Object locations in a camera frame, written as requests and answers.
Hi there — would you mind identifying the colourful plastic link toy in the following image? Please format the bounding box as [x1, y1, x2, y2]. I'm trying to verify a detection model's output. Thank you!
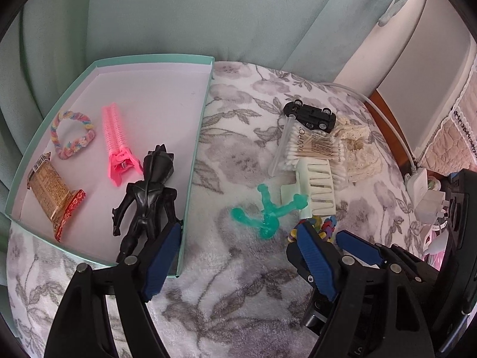
[298, 215, 336, 243]

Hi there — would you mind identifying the white hair claw clip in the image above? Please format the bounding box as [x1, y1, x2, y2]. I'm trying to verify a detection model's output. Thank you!
[281, 158, 335, 219]

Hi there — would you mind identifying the cream lace scrunchie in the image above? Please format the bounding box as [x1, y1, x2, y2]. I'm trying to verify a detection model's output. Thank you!
[333, 115, 382, 183]

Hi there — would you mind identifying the green translucent stretchy figure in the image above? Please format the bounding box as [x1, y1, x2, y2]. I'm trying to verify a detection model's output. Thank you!
[230, 183, 309, 240]

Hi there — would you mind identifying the pink hair claw clip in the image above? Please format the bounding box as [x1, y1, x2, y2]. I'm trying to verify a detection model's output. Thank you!
[102, 103, 143, 187]

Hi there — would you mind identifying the pastel braided bracelet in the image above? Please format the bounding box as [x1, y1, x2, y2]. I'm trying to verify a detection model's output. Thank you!
[50, 109, 97, 160]

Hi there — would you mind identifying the white power adapter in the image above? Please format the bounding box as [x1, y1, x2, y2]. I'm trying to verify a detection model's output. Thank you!
[405, 167, 445, 225]

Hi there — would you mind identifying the bag of cotton swabs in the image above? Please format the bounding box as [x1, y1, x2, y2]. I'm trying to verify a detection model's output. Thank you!
[268, 115, 348, 183]

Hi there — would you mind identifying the gold wrapped snack packet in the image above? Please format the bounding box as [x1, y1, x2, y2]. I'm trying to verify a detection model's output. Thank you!
[27, 152, 86, 243]

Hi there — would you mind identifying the quilted lace bed cover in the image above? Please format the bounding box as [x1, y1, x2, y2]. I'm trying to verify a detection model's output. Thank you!
[418, 60, 476, 176]

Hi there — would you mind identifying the floral grey white blanket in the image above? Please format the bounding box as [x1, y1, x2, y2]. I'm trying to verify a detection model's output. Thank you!
[7, 55, 423, 357]

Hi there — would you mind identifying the black toy action figure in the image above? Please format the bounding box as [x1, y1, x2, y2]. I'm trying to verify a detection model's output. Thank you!
[112, 144, 181, 263]

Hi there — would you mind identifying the black toy car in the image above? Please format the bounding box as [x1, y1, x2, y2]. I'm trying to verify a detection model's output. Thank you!
[283, 99, 336, 133]

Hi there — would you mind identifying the teal shallow cardboard box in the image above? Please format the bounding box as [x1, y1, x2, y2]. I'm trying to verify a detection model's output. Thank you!
[6, 53, 214, 267]

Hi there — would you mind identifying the pale green curtain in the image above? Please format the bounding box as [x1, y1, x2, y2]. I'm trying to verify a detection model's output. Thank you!
[1, 0, 407, 195]

